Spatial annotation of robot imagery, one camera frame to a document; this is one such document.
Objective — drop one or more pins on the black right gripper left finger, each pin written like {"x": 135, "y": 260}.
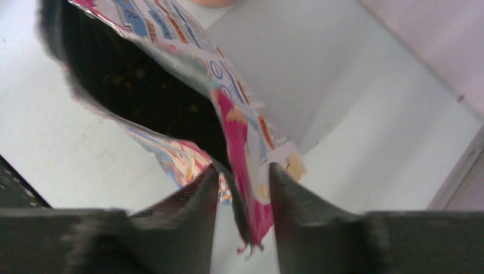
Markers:
{"x": 174, "y": 236}

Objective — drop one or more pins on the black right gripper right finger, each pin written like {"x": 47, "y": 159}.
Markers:
{"x": 315, "y": 236}

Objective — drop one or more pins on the colourful cat food bag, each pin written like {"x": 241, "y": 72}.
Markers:
{"x": 175, "y": 40}

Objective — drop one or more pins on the pink double pet feeder base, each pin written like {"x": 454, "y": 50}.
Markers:
{"x": 214, "y": 4}

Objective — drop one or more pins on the aluminium corner post right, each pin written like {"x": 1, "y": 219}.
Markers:
{"x": 461, "y": 171}

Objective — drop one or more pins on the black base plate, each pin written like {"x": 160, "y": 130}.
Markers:
{"x": 16, "y": 192}

